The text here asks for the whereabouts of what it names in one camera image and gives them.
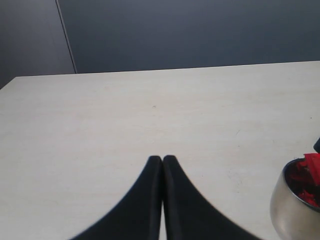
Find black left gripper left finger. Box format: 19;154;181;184
73;155;163;240

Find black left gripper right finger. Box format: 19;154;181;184
163;155;257;240

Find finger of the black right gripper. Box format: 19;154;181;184
313;138;320;153

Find red candy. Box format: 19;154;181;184
304;153;320;186

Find red candies inside cup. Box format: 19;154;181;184
285;161;320;208

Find stainless steel cup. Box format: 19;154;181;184
270;158;320;240

